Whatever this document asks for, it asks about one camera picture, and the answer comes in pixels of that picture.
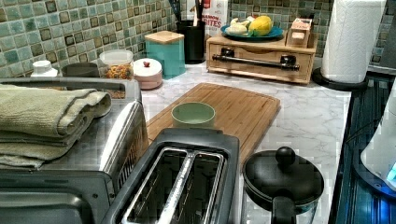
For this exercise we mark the black utensil holder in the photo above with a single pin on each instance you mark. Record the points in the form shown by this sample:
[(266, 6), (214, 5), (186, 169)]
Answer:
[(194, 40)]

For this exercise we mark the white paper towel roll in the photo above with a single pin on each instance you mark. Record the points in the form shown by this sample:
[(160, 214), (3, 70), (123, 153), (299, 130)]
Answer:
[(351, 37)]

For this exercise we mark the folded beige towel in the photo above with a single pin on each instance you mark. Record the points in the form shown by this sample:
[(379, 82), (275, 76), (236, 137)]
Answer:
[(39, 125)]

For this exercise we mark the black paper towel holder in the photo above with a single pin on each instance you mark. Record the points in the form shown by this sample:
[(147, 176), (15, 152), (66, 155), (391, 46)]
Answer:
[(318, 78)]

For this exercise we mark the pink jar with white lid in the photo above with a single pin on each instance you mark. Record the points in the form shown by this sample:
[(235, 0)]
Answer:
[(149, 73)]

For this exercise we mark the green ceramic bowl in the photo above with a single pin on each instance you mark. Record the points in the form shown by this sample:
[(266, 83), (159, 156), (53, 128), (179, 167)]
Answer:
[(193, 115)]

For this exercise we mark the black two-slot toaster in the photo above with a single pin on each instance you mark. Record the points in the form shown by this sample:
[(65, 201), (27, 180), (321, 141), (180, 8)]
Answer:
[(186, 176)]

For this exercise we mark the black drawer handle bar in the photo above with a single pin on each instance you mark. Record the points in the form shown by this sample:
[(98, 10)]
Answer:
[(287, 62)]

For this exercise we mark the cinnamon bites cereal box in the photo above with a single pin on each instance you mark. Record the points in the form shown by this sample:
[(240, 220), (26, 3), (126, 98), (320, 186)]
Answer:
[(215, 14)]

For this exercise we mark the yellow toy lemon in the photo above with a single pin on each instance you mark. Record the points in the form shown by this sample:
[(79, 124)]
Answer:
[(261, 26)]

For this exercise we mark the small white bottle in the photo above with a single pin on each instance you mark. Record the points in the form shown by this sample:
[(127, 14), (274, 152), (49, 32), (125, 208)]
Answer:
[(44, 69)]

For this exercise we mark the silver toaster oven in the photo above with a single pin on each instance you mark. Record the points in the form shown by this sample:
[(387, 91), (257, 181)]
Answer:
[(79, 187)]

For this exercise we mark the teal canister with wooden lid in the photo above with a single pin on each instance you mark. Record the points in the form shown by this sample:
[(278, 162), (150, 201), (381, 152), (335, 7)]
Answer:
[(168, 49)]

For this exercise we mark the wooden spoon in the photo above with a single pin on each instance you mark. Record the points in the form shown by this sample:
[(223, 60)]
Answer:
[(198, 10)]

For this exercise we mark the blue plate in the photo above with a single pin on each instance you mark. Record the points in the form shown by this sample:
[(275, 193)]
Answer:
[(276, 32)]

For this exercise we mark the black pot with lid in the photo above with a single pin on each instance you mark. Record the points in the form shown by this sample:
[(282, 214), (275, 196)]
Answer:
[(283, 183)]

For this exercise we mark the bamboo cutting board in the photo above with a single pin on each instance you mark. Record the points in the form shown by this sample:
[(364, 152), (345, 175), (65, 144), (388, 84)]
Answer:
[(244, 114)]

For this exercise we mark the tea bag box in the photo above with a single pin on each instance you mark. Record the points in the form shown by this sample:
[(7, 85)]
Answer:
[(299, 33)]

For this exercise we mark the clear cereal jar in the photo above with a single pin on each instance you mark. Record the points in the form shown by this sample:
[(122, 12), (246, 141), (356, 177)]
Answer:
[(118, 63)]

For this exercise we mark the toy banana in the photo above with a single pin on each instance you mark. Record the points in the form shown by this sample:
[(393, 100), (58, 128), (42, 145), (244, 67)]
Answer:
[(237, 28)]

